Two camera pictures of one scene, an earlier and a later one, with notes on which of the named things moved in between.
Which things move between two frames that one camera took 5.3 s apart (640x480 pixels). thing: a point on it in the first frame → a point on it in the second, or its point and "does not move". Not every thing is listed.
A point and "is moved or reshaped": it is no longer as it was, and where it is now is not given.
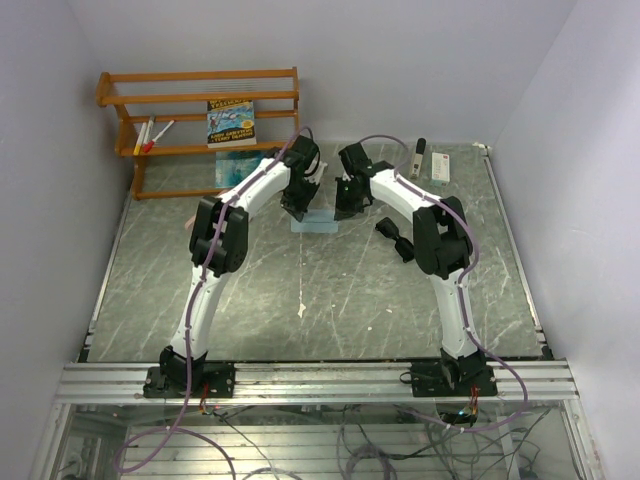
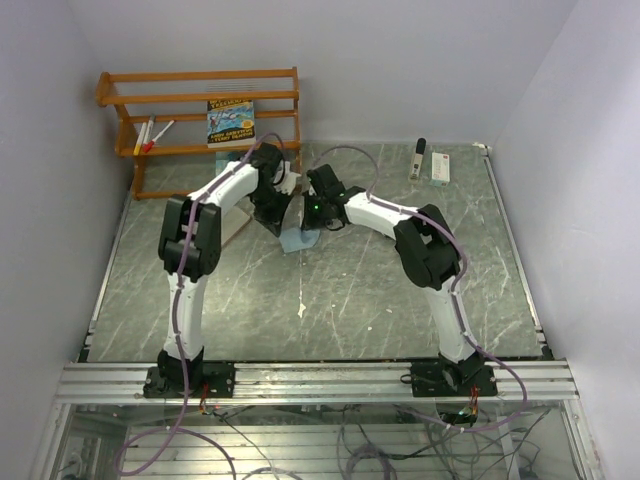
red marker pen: (149, 146) does not move
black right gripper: (344, 210) → (308, 221)
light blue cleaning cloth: (319, 218) is moved or reshaped
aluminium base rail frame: (549, 382) does not move
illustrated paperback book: (230, 123) does not move
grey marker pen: (151, 122) does not move
